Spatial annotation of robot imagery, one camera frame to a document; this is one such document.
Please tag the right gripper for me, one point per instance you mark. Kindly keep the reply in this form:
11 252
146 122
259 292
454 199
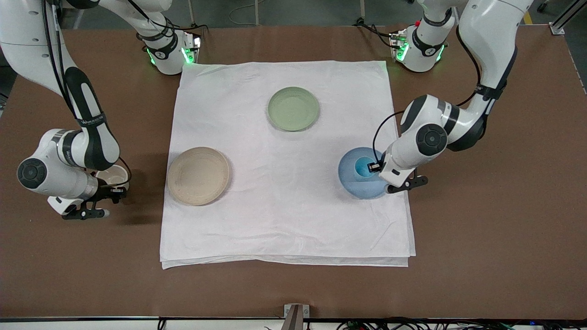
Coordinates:
109 193

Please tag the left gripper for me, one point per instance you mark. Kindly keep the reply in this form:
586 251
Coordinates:
377 167

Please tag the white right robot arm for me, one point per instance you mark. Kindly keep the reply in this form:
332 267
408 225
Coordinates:
27 36

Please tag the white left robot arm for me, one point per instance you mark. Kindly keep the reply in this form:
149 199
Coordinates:
486 36

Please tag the blue round plate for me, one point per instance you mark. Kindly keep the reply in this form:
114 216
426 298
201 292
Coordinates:
353 188

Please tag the beige round plate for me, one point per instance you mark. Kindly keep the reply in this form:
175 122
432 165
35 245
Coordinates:
198 176

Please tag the green round plate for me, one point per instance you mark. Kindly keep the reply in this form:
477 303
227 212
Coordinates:
293 109

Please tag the white cloth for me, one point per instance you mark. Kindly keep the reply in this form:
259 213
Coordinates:
284 206

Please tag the grey metal mount bracket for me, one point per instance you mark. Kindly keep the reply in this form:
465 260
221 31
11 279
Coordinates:
296 317

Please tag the aluminium profile rail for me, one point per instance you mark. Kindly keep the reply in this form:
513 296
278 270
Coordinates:
566 18

